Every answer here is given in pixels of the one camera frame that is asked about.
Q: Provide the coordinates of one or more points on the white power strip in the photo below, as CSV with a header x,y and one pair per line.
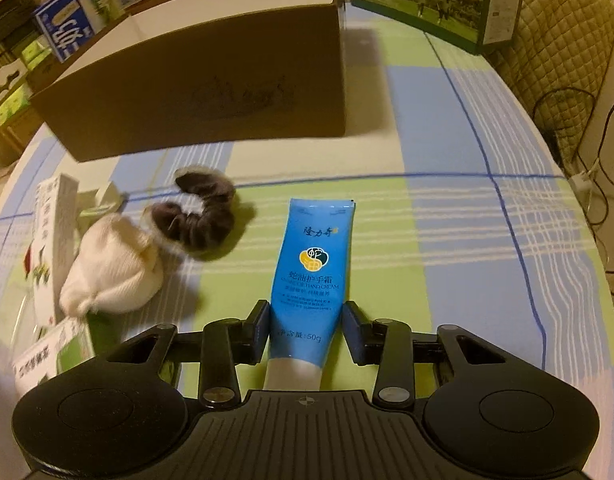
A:
x,y
582,182

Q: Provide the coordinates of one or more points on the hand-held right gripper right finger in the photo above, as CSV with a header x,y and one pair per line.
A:
x,y
348,332

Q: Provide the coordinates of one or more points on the white sock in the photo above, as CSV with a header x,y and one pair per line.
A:
x,y
114,265

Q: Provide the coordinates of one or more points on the brown cardboard box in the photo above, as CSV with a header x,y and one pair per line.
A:
x,y
197,85

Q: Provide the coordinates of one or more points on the stack of green boxes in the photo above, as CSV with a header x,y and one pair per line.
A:
x,y
12,80

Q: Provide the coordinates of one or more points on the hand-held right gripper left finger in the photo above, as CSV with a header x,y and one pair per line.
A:
x,y
261,332

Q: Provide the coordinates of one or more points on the white box with plant print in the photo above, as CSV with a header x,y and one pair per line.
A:
x,y
54,230

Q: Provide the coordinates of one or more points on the dark fuzzy scrunchie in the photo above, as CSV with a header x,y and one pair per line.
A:
x,y
207,225

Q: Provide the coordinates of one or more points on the quilted beige chair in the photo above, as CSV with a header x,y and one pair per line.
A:
x,y
562,50

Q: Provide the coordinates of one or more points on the green and white box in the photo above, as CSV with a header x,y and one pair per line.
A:
x,y
52,357

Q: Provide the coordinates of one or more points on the blue hand cream tube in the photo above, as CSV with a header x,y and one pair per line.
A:
x,y
312,260

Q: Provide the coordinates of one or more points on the blue printed carton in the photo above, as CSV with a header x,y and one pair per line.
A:
x,y
87,5

